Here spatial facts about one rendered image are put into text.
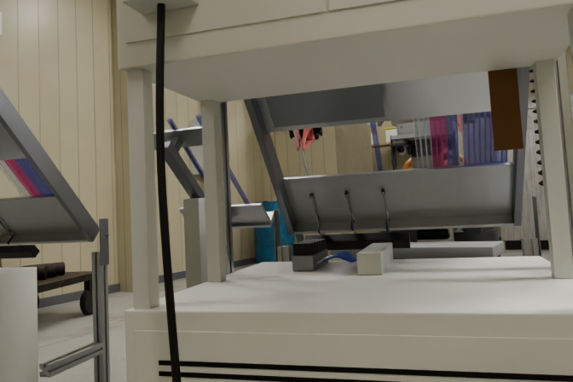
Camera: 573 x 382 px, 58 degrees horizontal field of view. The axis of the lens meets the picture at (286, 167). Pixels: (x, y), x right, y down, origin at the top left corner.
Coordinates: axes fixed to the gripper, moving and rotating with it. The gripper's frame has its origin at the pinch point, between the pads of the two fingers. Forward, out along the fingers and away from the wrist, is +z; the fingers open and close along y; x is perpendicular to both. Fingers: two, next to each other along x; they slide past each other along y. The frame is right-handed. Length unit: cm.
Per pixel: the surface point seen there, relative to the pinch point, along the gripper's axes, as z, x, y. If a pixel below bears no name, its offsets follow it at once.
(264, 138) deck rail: 4.1, -8.2, -7.9
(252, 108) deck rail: 4.1, -19.0, -8.1
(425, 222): 6.6, 29.1, 33.1
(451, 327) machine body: 75, -34, 39
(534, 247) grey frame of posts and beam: 14, 34, 63
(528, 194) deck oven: -416, 499, 151
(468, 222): 7, 29, 46
